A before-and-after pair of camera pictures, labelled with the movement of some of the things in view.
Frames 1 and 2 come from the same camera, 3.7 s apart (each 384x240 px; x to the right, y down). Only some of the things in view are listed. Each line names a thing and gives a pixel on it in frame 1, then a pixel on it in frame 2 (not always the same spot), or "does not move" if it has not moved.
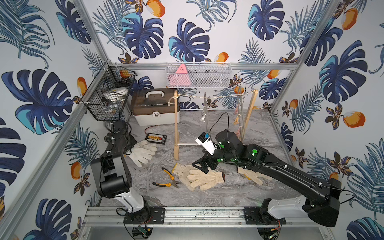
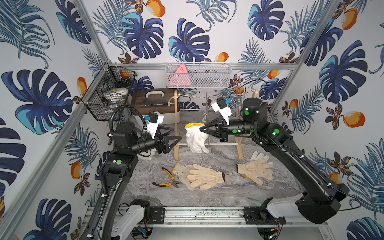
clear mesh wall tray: [199, 75] does not move
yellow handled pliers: [174, 183] does not move
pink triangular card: [181, 77] does not move
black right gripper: [203, 167] → [216, 131]
